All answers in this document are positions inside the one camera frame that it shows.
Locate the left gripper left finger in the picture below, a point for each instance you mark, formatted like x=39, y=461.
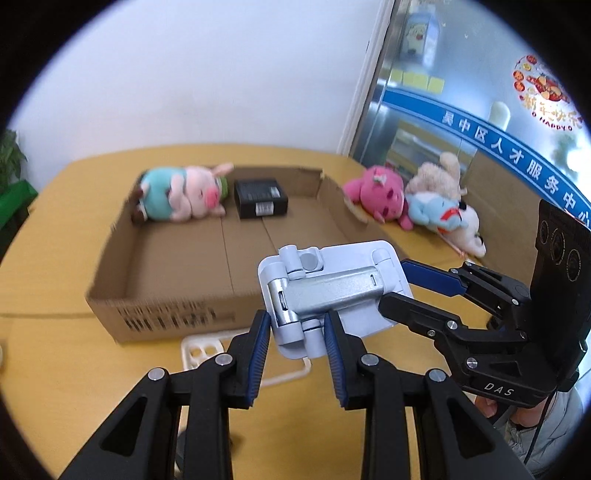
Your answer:
x=138, y=439

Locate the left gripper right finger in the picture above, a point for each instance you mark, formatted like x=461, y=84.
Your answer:
x=454, y=439

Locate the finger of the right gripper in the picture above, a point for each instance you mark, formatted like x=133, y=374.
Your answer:
x=492, y=291
x=421, y=318

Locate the white clear phone case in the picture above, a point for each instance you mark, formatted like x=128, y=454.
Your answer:
x=196, y=349

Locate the white folding phone stand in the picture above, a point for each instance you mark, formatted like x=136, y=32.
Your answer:
x=300, y=286

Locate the grey jacket right forearm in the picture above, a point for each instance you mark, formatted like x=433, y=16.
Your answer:
x=560, y=424

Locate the person right hand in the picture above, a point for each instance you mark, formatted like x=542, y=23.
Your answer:
x=525, y=417

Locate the blue white plush toy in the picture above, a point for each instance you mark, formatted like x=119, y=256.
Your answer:
x=453, y=220

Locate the beige teddy bear plush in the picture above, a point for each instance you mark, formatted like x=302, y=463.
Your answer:
x=443, y=178

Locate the hot pink plush toy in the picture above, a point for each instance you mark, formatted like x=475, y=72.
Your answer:
x=381, y=193

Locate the brown cardboard box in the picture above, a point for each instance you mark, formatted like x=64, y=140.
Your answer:
x=164, y=280

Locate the red round window sticker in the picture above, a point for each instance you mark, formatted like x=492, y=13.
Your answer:
x=542, y=95

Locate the small black box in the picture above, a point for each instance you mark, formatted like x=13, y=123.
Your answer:
x=255, y=198

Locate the pink pig plush toy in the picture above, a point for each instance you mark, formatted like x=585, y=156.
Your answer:
x=179, y=194

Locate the cartoon poster on glass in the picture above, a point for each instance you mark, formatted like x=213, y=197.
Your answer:
x=420, y=39

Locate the green potted plant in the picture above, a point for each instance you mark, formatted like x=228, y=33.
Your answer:
x=11, y=160

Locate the black tracking camera box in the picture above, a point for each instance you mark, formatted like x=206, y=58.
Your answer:
x=560, y=286

